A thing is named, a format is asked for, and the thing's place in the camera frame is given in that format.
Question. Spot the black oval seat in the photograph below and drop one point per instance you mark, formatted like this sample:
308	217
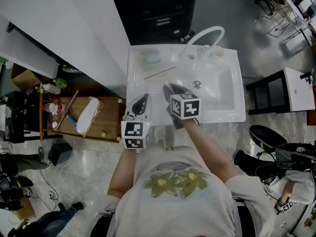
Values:
266	137

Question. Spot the red-label plastic bottle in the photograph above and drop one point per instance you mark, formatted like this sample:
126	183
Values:
53	108

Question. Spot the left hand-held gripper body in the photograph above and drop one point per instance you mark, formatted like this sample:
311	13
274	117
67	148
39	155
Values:
134	132

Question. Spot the black desk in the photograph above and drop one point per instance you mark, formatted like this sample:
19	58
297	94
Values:
14	117

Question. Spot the small silver object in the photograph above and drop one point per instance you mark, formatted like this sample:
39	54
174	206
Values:
191	56

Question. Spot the white cup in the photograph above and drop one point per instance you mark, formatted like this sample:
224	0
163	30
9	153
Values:
219	52

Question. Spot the white plastic bottle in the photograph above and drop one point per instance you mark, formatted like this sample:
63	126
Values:
50	89

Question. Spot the white plastic-wrapped pad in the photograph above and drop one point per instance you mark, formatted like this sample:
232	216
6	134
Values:
89	115

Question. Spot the wooden cart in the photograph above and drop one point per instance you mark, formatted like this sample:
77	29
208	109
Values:
111	117

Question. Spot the red toothbrush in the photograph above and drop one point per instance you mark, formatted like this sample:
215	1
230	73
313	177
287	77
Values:
160	72

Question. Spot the large black machine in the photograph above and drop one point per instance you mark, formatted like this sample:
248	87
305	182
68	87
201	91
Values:
153	9

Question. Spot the green leafy object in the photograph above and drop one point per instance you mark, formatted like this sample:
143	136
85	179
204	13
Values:
61	83

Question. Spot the black-framed white sink table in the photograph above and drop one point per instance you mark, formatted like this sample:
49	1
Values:
296	90

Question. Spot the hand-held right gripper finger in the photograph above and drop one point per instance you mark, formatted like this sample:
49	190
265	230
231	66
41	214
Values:
179	89
166	92

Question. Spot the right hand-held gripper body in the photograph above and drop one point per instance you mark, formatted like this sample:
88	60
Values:
190	107

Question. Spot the person's right forearm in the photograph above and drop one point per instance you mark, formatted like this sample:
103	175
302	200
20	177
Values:
209	154

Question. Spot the soap dish with soap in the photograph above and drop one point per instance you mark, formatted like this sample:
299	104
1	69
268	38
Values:
150	59

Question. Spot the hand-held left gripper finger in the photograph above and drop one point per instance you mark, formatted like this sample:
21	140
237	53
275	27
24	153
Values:
130	107
148	112

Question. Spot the white sink basin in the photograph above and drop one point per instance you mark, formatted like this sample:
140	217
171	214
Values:
138	88

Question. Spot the person's left forearm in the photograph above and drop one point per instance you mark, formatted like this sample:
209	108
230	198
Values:
123	174

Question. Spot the white curved faucet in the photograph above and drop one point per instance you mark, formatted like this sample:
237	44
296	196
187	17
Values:
214	29

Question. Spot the black bag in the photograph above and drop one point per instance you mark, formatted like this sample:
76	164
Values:
256	168

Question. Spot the small black faucet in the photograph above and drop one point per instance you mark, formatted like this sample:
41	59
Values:
306	76

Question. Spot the person's white floral shirt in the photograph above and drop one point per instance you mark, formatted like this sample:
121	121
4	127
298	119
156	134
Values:
177	206

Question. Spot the small black box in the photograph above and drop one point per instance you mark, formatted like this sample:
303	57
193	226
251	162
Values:
59	153

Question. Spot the person's left shoe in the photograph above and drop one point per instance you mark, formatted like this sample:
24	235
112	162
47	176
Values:
159	136

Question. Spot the cardboard box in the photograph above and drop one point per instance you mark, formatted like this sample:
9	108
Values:
24	76

